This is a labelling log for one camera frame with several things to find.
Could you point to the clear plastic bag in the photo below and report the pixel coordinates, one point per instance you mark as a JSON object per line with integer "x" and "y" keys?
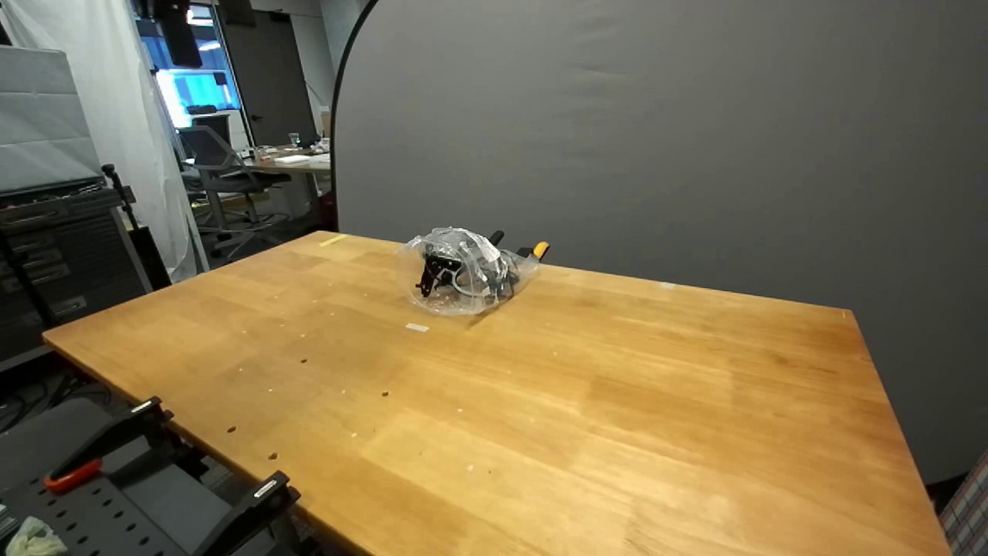
{"x": 462, "y": 242}

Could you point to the yellow tape piece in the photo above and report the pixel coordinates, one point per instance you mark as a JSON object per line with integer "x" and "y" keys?
{"x": 330, "y": 242}

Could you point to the grey fabric backdrop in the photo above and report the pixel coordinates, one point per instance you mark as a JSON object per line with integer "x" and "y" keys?
{"x": 667, "y": 134}

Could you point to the background desk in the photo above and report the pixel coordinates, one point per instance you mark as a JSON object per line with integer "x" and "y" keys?
{"x": 293, "y": 162}

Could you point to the black office chair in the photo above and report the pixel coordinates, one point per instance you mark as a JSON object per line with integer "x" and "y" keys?
{"x": 221, "y": 174}

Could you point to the dark cabinet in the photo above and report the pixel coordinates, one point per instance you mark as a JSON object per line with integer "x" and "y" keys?
{"x": 271, "y": 82}

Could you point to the monitor with blue screen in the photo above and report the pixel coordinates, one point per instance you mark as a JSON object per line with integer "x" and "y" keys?
{"x": 201, "y": 94}

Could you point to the black stand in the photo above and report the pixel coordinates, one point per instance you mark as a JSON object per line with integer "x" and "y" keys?
{"x": 143, "y": 242}

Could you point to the white curtain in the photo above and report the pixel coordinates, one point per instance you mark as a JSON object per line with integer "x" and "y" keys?
{"x": 125, "y": 94}

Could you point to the black equipment case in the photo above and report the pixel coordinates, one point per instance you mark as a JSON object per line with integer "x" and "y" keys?
{"x": 64, "y": 267}

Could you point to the light grey box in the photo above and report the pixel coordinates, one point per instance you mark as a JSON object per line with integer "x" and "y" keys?
{"x": 40, "y": 120}

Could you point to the white crumpled item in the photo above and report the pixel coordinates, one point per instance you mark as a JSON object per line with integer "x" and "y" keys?
{"x": 31, "y": 540}

